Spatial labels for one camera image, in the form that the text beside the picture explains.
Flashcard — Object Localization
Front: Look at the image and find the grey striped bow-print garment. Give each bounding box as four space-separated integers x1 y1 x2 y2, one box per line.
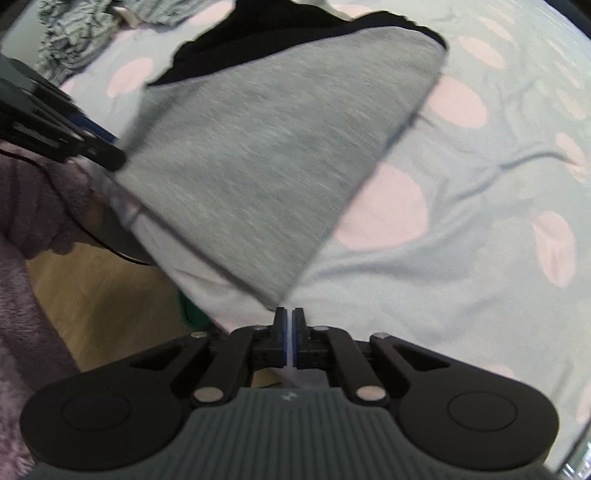
115 0 200 27
38 0 117 85

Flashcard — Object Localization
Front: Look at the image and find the thin cable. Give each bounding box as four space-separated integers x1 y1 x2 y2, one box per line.
0 148 154 267

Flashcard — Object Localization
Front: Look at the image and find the black and grey garment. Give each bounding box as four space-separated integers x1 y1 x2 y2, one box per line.
113 0 451 311

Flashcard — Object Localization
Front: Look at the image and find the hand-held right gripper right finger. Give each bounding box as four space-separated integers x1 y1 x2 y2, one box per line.
293 308 451 406

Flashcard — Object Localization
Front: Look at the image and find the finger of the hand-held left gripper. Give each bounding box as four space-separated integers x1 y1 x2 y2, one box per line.
74 137 127 172
69 113 122 145

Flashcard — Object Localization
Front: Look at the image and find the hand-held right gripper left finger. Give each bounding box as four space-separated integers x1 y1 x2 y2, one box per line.
129 307 291 407

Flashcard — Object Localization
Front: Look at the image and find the polka-dot bed cover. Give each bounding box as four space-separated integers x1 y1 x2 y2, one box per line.
60 0 591 472

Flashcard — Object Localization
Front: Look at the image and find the green object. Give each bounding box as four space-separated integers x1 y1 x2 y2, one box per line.
178 291 219 329

